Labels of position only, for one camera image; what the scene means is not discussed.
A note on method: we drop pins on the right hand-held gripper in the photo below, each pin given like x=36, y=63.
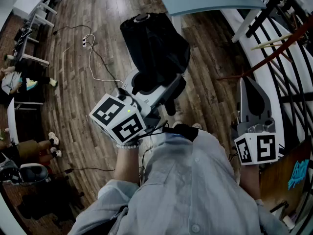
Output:
x=259, y=148

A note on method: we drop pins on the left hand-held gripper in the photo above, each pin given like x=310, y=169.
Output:
x=115, y=116

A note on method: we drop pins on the person's right forearm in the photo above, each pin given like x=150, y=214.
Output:
x=249, y=180

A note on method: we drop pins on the person's left forearm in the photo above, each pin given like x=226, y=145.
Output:
x=126, y=165

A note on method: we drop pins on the person's left white shoe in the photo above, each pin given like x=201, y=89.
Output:
x=177, y=121

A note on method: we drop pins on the person's white shoe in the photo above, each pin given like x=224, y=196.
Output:
x=177, y=121
x=196, y=125

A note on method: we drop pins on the brown wooden coat rack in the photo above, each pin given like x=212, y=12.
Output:
x=259, y=63

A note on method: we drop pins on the person's black trousers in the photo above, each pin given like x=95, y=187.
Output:
x=184, y=131

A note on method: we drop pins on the person's right white shoe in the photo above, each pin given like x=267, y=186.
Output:
x=196, y=125

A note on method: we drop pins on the light wooden hanger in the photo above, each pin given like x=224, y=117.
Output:
x=271, y=41

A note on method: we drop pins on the brown wooden cabinet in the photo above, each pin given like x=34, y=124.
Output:
x=276, y=180

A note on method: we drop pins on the white power strip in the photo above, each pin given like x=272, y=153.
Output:
x=85, y=41

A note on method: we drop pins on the cyan patterned cloth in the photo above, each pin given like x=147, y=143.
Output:
x=298, y=174

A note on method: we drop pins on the black metal railing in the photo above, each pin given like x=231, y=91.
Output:
x=261, y=13

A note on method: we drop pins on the person's light blue shirt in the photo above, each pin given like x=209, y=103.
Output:
x=190, y=192

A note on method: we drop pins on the small white cylinder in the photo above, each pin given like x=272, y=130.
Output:
x=288, y=222

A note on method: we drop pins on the cluttered white desk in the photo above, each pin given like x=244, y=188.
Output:
x=31, y=57

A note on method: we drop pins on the small white table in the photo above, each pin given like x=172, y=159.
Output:
x=11, y=121

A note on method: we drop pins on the black bag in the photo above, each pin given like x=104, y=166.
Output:
x=49, y=199

